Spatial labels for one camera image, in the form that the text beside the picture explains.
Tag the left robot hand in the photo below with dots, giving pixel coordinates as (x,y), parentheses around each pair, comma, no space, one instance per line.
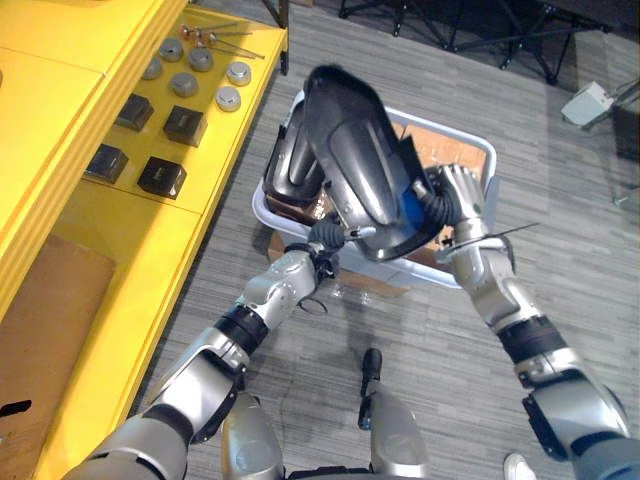
(327,234)

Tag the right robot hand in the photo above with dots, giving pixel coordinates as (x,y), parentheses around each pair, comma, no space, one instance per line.
(457,192)

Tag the large black plastic housing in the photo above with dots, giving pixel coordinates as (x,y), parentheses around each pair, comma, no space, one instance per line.
(350,150)

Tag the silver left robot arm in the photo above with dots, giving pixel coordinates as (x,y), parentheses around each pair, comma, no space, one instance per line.
(280,290)

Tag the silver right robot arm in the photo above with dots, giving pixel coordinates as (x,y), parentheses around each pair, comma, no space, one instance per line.
(505,295)

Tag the yellow metal shelf unit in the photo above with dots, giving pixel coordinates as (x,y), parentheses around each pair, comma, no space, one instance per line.
(65,125)

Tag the flat cardboard under bin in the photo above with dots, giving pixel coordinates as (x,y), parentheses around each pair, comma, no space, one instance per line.
(370,285)

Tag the pale grey plastic bin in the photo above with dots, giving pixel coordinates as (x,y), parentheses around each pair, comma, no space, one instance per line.
(470,280)

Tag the white box device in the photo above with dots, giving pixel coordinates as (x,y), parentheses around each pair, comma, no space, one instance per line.
(586,103)

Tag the round grey metal disc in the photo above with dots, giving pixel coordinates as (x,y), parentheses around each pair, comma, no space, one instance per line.
(228,98)
(171,49)
(184,84)
(238,73)
(152,68)
(201,59)

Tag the small black square box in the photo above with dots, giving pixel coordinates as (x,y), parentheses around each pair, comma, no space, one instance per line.
(185,125)
(161,177)
(134,112)
(106,162)

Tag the silver right robot leg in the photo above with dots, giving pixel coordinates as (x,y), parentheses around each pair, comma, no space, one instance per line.
(392,435)

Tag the silver robot leg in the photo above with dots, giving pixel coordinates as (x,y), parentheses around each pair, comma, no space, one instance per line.
(250,445)
(392,435)

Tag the silver left robot leg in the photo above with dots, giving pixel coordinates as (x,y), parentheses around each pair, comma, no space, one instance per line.
(250,445)

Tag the copper-headed metal rod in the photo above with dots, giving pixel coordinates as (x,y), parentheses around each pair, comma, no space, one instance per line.
(198,34)
(212,39)
(186,30)

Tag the white shoe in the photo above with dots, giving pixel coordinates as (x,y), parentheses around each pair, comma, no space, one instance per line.
(518,468)

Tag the brown cardboard sheet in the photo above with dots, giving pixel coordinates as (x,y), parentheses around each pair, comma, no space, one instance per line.
(45,325)

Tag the black flat part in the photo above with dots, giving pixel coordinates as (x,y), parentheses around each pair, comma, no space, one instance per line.
(15,407)

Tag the black metal folding frame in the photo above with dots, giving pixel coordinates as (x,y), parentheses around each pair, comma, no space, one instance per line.
(500,30)

